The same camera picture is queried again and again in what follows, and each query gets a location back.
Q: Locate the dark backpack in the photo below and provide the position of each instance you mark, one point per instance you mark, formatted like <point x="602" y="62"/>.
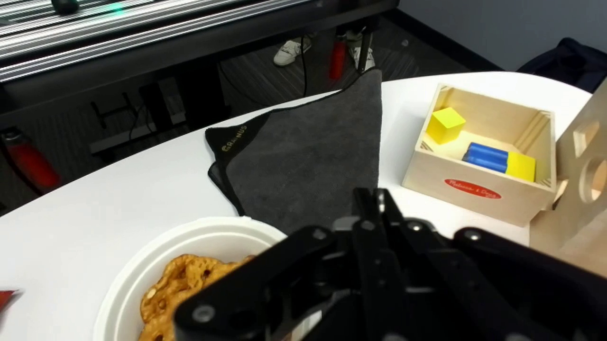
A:
<point x="570" y="62"/>

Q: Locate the black round knob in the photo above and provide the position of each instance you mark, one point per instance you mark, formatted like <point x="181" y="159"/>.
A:
<point x="65" y="4"/>

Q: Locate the wooden shape sorter cube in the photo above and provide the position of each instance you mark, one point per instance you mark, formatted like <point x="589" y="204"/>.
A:
<point x="570" y="208"/>

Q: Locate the black cloth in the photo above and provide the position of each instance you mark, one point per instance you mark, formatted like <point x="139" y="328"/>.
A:
<point x="310" y="151"/>

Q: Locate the wooden tray box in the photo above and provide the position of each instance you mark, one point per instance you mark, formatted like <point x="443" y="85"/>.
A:
<point x="429" y="180"/>

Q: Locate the yellow flat block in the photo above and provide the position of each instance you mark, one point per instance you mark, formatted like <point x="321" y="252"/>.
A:
<point x="522" y="167"/>

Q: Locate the pretzels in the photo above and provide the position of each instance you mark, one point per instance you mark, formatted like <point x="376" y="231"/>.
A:
<point x="183" y="290"/>

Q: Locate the blue block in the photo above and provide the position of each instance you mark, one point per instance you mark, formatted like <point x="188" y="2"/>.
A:
<point x="486" y="157"/>

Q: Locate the red chip bag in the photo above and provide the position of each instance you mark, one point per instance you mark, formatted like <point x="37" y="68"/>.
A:
<point x="8" y="299"/>

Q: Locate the white power plug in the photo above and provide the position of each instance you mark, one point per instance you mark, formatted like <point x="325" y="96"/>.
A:
<point x="287" y="51"/>

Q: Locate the yellow cube block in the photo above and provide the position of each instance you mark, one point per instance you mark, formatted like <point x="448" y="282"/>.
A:
<point x="446" y="125"/>

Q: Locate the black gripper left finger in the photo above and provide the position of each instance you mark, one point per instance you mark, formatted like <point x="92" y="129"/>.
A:
<point x="272" y="290"/>

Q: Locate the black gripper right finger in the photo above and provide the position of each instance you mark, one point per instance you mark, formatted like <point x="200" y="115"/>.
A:
<point x="494" y="290"/>

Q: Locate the white bowl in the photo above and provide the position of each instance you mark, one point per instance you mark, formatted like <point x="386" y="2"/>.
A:
<point x="133" y="271"/>

